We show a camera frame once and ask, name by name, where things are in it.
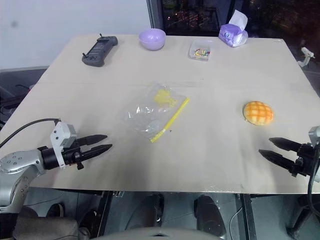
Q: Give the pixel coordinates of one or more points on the clear yellow-zip plastic bag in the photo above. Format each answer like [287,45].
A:
[155,112]

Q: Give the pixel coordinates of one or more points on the clear box of coloured pins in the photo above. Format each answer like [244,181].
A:
[201,51]

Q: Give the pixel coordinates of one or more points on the dark grey remote controller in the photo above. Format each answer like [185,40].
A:
[100,51]

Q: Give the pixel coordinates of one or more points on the dark floor equipment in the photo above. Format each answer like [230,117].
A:
[12,100]

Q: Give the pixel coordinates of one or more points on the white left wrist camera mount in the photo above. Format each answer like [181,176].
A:
[61,132]

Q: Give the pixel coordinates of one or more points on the purple plastic bowl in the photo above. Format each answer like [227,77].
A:
[152,38]

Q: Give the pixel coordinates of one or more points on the grey robot torso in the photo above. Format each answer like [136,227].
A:
[160,233]

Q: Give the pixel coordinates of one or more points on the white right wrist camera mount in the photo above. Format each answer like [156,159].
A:
[315,133]

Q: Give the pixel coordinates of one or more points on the white clamp bracket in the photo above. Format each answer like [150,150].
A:
[306,56]

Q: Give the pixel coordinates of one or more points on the round golden melon bread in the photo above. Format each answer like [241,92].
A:
[258,112]

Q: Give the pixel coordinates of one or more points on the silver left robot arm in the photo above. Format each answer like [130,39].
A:
[20,160]

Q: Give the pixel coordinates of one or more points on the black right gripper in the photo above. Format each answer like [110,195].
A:
[305,160]

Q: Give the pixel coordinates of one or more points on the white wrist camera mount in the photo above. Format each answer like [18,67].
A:
[61,132]
[315,133]

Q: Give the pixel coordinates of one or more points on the black floor slipper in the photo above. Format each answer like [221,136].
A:
[88,221]
[56,210]

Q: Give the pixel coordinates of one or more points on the dark rounded shape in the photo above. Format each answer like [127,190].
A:
[207,213]
[148,210]

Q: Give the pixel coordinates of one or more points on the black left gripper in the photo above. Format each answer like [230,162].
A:
[72,156]

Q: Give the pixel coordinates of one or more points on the grey cloth bundle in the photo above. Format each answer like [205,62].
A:
[45,227]

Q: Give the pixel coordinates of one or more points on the grey window frame post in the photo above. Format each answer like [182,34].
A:
[153,15]

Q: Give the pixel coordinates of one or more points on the purple tissue pack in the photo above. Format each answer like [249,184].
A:
[232,35]

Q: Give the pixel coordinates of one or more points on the black table leg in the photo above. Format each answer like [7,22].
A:
[247,217]
[103,212]

